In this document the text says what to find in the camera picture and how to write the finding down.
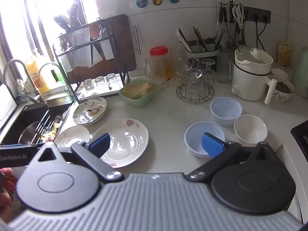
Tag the green basket of sticks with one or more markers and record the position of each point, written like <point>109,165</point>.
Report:
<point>137,92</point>

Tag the brown cutting board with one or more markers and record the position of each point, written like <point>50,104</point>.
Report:
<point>120,53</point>

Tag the black metal dish rack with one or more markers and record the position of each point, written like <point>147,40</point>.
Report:
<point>81,45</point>

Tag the clear drinking glass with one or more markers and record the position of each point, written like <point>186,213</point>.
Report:
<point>112,81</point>
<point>101,84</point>
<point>88,86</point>

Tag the black kitchen sink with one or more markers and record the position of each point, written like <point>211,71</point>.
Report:
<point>21,115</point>

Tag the white drip tray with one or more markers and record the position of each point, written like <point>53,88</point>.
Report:
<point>101,95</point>

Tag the black roll-up drain rack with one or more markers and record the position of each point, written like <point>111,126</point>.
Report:
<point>45,125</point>

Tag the leaf print deep plate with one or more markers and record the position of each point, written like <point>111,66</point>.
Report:
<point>90,112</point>

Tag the tall clear glass pitcher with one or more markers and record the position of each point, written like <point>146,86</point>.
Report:
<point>225,67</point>

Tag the large pink floral plate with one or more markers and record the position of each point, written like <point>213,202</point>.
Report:
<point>127,139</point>

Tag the cluster of clear stemmed glasses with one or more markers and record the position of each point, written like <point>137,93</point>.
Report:
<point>195,77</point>

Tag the black cooktop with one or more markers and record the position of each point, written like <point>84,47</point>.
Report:
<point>300,134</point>

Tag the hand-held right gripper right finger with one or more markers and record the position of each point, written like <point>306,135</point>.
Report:
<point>211,147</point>

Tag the red patterned bag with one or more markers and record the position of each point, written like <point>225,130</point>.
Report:
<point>12,182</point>

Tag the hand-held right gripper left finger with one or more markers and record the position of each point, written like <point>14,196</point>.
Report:
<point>99,144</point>

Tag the bundle of chopsticks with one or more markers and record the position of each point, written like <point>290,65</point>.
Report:
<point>184,39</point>

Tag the white electric cooking pot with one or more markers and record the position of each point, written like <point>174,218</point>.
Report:
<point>247,81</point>

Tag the small plain white bowl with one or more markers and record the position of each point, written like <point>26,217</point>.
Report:
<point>280,72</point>

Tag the steel pot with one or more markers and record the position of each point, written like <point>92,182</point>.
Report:
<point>26,134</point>

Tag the animal print ceramic bowl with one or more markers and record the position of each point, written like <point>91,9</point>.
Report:
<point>285,93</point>

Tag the white ceramic bowl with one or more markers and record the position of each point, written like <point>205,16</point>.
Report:
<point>250,128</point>

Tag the pale green electric kettle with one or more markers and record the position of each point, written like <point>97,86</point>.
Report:
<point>300,72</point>

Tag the black wall power strip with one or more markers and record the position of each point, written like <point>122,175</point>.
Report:
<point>257,14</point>

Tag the short steel faucet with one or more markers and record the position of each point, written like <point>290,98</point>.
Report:
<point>49,64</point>

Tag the red lid glass jar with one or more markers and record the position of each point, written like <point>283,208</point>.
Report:
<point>160,51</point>

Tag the tall steel faucet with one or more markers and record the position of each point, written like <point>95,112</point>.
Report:
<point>36,96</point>

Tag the yellow food box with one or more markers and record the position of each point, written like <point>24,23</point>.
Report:
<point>285,54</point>

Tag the blue plastic bowl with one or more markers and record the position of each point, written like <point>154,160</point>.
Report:
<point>225,109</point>
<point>195,137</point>

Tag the hanging scissors and utensils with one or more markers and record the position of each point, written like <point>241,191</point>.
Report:
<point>228,16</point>

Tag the small white floral plate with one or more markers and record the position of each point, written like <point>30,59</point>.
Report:
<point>72,134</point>

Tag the person's left hand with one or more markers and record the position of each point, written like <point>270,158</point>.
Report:
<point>6,172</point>

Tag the yellow detergent bottle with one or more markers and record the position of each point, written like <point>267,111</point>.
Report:
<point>36,72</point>

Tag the textured glass mug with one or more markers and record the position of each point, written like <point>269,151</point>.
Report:
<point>155,71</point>

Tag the green bottle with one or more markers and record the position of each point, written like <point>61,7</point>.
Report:
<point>57,75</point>

